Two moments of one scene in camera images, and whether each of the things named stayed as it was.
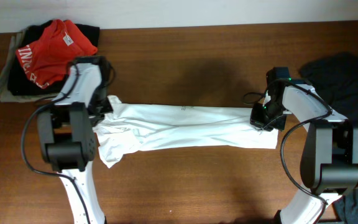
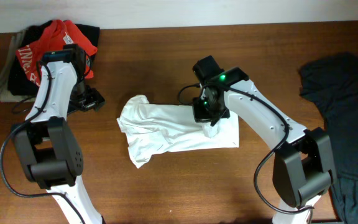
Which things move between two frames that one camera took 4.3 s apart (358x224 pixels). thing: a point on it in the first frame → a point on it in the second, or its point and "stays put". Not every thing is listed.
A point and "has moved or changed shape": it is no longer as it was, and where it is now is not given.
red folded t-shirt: x=46 y=58 stays put
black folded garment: x=18 y=83 stays put
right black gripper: x=256 y=119 → x=199 y=115
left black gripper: x=100 y=116 → x=96 y=99
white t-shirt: x=127 y=128 has moved or changed shape
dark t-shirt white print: x=348 y=83 stays put
